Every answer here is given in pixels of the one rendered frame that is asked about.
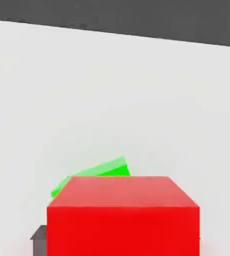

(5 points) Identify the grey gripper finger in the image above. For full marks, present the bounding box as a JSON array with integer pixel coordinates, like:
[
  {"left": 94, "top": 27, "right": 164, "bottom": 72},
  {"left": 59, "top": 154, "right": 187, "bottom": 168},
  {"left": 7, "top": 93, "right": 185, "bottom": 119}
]
[{"left": 29, "top": 225, "right": 48, "bottom": 256}]

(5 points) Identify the small green cube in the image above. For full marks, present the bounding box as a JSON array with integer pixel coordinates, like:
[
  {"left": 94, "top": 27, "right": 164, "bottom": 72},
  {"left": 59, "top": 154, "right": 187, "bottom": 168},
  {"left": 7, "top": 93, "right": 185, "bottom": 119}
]
[{"left": 46, "top": 156, "right": 131, "bottom": 207}]

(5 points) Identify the small red cube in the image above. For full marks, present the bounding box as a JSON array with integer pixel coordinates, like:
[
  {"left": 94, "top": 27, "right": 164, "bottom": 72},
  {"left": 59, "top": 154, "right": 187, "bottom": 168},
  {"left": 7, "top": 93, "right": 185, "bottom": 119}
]
[{"left": 46, "top": 175, "right": 201, "bottom": 256}]

